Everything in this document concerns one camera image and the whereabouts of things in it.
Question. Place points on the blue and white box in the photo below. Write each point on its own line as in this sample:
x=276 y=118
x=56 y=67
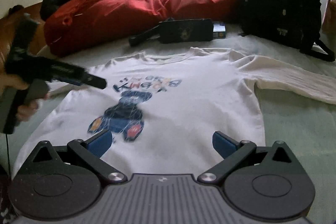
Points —
x=219 y=29

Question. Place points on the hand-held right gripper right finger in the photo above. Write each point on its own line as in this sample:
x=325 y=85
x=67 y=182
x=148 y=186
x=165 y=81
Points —
x=223 y=144

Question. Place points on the white printed sweatshirt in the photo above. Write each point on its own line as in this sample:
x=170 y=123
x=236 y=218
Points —
x=183 y=87

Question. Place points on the red duvet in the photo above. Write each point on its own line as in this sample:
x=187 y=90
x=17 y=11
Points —
x=126 y=11

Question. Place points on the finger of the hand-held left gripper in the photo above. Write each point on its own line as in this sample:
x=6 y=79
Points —
x=84 y=78

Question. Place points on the person's dark patterned clothing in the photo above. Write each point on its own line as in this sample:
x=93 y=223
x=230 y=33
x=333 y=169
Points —
x=5 y=200

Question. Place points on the wooden headboard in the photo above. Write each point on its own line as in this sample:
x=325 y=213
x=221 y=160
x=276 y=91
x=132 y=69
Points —
x=8 y=29

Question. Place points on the dark pouch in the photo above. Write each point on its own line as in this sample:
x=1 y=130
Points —
x=186 y=31

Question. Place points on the person's left hand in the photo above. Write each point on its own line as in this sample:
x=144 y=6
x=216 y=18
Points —
x=10 y=81

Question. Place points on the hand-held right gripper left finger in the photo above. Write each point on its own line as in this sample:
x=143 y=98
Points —
x=101 y=144

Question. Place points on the small dark object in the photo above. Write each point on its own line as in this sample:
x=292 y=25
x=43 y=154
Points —
x=15 y=10

